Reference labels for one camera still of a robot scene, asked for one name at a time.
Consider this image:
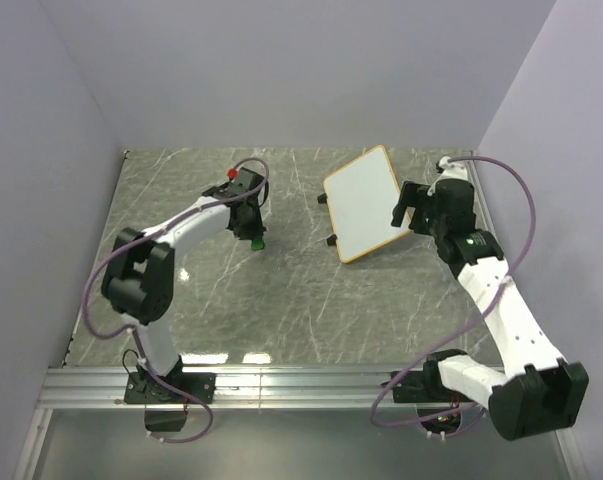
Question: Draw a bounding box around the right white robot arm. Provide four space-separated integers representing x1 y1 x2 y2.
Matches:
392 156 589 440

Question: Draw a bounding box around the orange framed whiteboard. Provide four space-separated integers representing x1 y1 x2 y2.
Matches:
320 145 410 264

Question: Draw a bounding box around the aluminium mounting rail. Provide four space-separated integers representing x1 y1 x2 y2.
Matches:
36 364 398 412

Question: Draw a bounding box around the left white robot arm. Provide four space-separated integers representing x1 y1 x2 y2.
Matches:
101 161 269 402

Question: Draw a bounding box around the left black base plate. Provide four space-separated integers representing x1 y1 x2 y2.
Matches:
123 370 216 405

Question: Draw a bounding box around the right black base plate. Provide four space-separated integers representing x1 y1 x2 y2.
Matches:
383 370 472 404

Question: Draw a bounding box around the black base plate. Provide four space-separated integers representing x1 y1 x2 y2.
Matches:
383 370 472 404
123 370 216 405

